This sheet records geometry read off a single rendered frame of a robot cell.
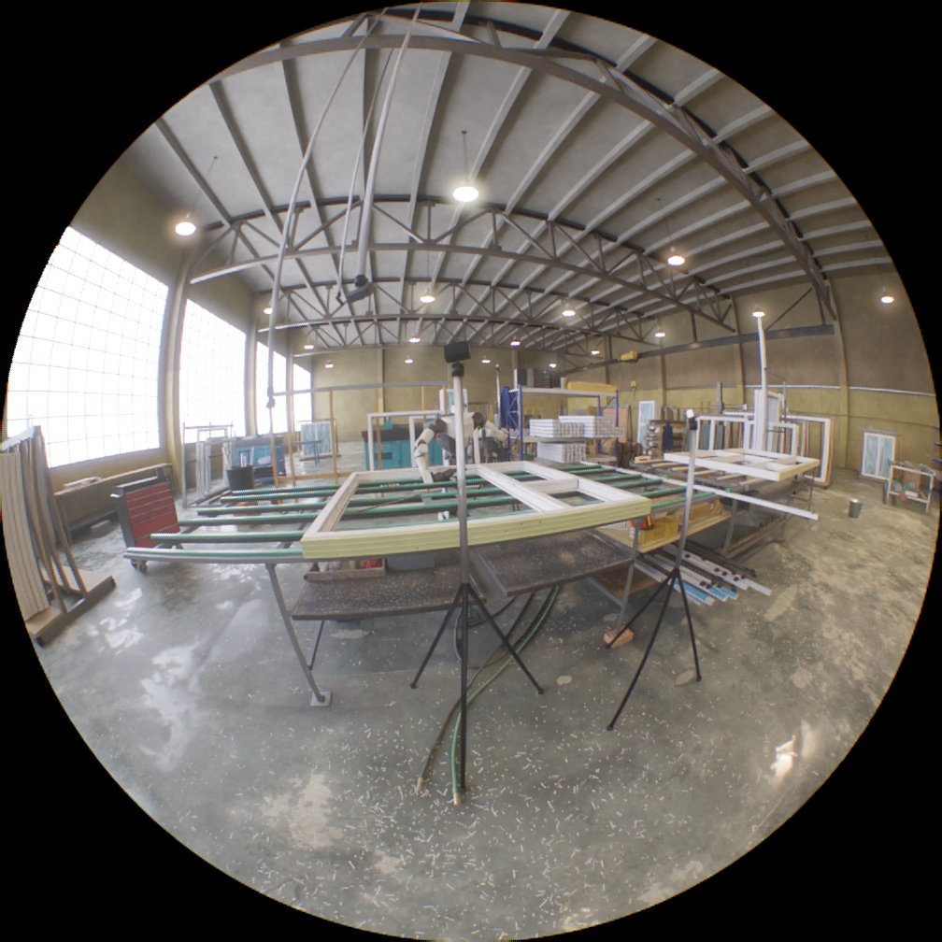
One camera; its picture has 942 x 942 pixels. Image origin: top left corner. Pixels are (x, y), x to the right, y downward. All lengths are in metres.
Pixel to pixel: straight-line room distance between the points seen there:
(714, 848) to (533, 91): 9.25
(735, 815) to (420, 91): 9.35
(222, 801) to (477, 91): 9.28
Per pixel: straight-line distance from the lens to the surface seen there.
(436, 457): 6.08
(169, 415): 10.27
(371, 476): 2.47
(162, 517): 4.18
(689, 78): 8.60
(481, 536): 1.11
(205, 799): 1.70
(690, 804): 1.53
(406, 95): 8.15
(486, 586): 1.44
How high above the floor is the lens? 1.30
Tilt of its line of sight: 9 degrees down
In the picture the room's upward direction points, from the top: 2 degrees counter-clockwise
